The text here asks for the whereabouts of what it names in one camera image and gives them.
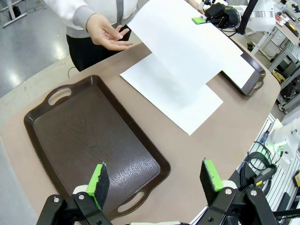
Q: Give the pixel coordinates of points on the white A4 paper stack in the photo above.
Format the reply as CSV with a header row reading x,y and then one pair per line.
x,y
187,110

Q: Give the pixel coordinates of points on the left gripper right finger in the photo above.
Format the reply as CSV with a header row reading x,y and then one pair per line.
x,y
211,182

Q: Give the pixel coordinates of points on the person in white grey hoodie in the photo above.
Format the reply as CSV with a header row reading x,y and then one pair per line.
x,y
82,54

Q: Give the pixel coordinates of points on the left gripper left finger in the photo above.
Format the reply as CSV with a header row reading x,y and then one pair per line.
x,y
98,187

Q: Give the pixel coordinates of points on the brown plastic serving tray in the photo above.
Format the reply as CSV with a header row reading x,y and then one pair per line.
x,y
249,86
93,131

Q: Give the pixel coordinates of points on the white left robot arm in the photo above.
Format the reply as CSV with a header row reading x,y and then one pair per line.
x,y
290,138

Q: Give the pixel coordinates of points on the person's right forearm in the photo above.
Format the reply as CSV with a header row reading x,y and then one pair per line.
x,y
75,16

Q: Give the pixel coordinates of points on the person's right hand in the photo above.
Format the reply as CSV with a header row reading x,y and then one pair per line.
x,y
105,35

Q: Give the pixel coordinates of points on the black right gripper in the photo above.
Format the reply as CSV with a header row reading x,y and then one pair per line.
x,y
222,16

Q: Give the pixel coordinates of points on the white cabinet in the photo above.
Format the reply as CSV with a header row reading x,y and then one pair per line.
x,y
279,37

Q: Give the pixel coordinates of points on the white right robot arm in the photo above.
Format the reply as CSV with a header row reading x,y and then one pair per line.
x,y
262,23

